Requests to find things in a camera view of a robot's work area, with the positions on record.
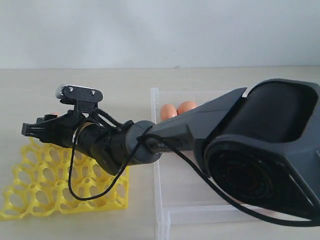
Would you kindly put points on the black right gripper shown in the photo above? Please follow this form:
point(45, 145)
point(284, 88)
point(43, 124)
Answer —
point(91, 136)

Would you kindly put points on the brown egg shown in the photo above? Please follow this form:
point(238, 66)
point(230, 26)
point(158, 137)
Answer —
point(55, 113)
point(168, 111)
point(186, 106)

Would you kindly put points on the yellow plastic egg tray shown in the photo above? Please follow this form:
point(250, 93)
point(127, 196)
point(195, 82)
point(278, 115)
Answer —
point(40, 184)

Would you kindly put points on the clear plastic storage box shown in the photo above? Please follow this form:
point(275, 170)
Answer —
point(181, 197)

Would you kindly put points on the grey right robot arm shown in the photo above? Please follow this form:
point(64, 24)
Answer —
point(258, 149)

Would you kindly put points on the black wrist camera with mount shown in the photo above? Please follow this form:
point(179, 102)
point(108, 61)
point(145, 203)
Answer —
point(83, 99)

